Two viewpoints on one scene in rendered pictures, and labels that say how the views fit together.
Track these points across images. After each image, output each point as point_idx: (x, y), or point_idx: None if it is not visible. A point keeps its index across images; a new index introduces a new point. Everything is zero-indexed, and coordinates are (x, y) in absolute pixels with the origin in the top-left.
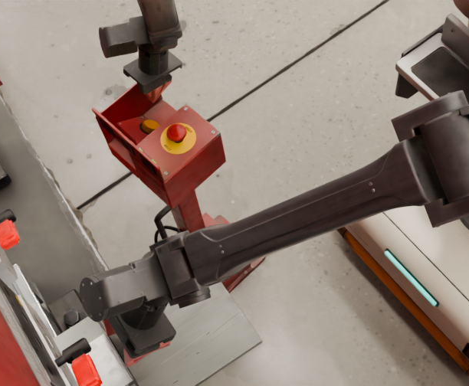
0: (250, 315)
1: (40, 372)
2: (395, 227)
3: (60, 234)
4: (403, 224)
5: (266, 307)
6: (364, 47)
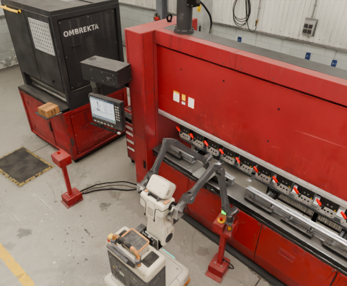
0: (203, 260)
1: (208, 136)
2: (173, 261)
3: (231, 193)
4: (172, 262)
5: (200, 262)
6: None
